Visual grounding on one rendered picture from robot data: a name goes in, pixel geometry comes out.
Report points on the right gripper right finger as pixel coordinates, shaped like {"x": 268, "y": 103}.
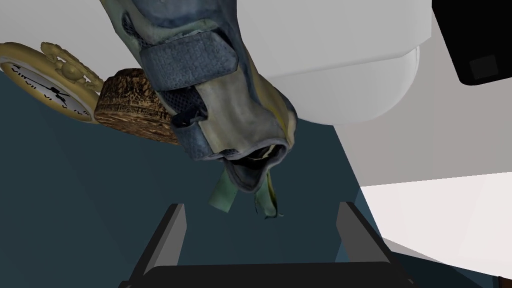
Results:
{"x": 360, "y": 240}

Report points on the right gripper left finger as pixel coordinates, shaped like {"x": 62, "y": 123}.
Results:
{"x": 164, "y": 244}

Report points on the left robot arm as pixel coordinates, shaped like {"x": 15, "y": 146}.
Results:
{"x": 476, "y": 36}

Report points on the dark teal table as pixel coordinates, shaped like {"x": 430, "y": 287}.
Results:
{"x": 80, "y": 192}

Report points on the brown cork round block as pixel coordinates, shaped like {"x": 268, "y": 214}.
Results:
{"x": 128, "y": 108}

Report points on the blue and beige worn shoe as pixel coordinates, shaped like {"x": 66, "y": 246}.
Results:
{"x": 224, "y": 100}

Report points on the gold ornate clock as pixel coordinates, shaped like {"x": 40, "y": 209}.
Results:
{"x": 44, "y": 84}

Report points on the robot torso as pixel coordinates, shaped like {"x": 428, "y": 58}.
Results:
{"x": 340, "y": 40}

